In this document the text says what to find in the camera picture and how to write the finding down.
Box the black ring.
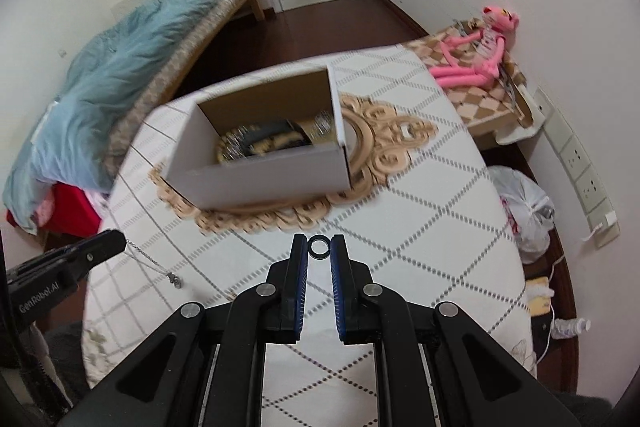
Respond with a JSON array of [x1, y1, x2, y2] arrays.
[[308, 235, 332, 260]]

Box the red cloth under bed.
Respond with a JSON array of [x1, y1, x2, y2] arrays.
[[2, 180, 102, 239]]

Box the white patterned tablecloth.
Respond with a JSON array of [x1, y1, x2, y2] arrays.
[[81, 42, 539, 427]]

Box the teal blue duvet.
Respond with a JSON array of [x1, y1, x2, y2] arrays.
[[2, 0, 254, 235]]

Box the white cardboard box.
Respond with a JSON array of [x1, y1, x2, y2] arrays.
[[162, 66, 352, 210]]

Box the white plastic bag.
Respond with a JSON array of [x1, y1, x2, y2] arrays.
[[488, 166, 555, 265]]

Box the small white bottle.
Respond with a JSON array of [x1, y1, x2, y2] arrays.
[[550, 317, 591, 340]]

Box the pink panther plush toy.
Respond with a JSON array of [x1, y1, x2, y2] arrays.
[[428, 5, 520, 89]]

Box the silver chain necklace pile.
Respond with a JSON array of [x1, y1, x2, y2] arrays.
[[218, 128, 252, 166]]

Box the wooden bead bracelet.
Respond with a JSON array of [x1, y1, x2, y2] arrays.
[[214, 128, 314, 166]]

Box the white wall socket strip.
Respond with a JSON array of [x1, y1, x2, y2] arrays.
[[534, 88, 620, 249]]

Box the white charger cable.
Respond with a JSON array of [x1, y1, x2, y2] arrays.
[[531, 210, 618, 365]]

